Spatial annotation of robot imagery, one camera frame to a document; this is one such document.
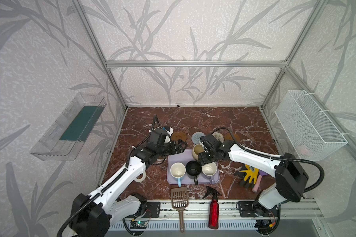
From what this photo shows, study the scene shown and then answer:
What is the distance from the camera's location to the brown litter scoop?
765 millimetres

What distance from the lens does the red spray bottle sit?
2.23 feet

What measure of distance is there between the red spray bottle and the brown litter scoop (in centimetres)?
9

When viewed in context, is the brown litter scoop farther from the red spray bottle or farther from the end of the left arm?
the end of the left arm
